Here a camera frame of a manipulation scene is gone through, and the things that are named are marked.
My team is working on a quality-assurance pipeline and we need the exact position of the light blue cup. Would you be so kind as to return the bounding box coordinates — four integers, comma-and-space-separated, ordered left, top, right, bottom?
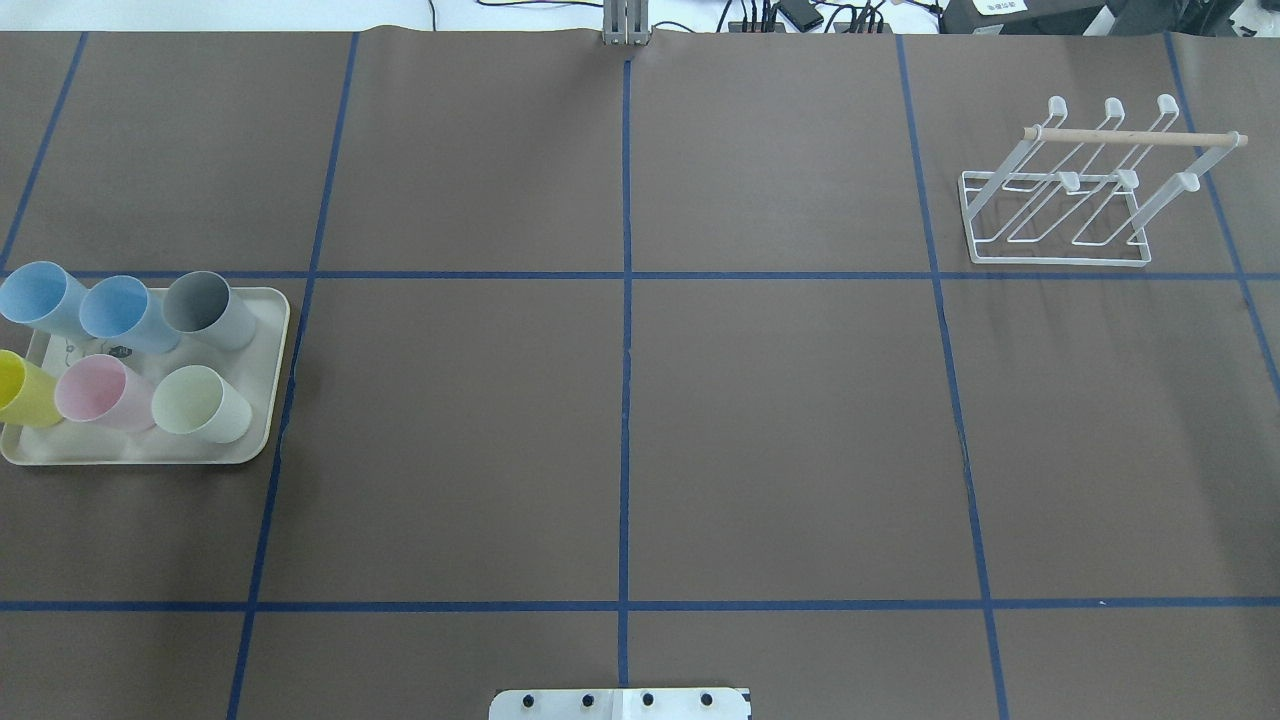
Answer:
1, 261, 93, 342
79, 275, 180, 354

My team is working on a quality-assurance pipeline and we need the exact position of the grey cup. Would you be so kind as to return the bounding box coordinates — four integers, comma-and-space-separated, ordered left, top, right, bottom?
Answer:
163, 272, 257, 352

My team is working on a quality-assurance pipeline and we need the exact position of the pale green cup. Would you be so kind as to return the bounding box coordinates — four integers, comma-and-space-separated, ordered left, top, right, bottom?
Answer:
151, 365, 253, 445

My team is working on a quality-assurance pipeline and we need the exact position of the pink cup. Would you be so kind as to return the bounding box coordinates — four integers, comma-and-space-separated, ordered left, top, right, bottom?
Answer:
52, 354, 155, 433

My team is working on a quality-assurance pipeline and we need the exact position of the yellow cup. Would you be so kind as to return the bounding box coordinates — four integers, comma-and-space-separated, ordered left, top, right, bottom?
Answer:
1, 350, 63, 428

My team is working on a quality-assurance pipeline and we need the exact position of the left USB hub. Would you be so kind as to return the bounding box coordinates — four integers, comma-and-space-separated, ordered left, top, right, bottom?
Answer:
718, 1, 786, 35

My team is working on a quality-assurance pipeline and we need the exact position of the usb hub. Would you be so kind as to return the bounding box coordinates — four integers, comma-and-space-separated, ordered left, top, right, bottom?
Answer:
823, 1, 892, 35
718, 1, 786, 35

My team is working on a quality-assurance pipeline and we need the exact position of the black power adapter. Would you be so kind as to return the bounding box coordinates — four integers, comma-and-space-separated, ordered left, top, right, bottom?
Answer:
774, 0, 824, 33

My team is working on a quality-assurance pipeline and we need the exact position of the cream serving tray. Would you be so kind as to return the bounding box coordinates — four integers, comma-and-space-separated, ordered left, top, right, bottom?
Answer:
3, 287, 291, 466

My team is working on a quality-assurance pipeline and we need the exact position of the right USB hub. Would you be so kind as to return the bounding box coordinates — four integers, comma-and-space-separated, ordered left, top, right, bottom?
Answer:
823, 1, 892, 35

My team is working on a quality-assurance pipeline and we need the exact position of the grey labelled box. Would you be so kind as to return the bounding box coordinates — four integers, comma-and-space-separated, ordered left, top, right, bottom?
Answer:
940, 1, 1107, 36

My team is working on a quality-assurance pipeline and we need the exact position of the aluminium frame post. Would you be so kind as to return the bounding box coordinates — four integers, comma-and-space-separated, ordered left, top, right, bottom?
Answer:
600, 0, 652, 46

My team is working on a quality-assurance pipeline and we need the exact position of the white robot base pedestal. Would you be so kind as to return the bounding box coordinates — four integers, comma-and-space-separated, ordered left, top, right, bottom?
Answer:
488, 687, 753, 719

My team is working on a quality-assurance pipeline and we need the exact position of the white wire cup rack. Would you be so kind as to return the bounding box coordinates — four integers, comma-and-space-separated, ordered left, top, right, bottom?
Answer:
956, 94, 1249, 268

